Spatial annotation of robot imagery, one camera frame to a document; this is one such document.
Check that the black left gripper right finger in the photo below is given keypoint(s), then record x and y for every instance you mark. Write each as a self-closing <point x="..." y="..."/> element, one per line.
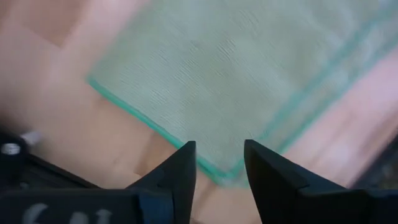
<point x="273" y="186"/>

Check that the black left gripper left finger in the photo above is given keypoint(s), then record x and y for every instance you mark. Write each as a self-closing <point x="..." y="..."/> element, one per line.
<point x="174" y="186"/>

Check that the pale green towel teal edge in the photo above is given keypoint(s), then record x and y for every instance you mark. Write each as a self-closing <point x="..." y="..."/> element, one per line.
<point x="217" y="77"/>

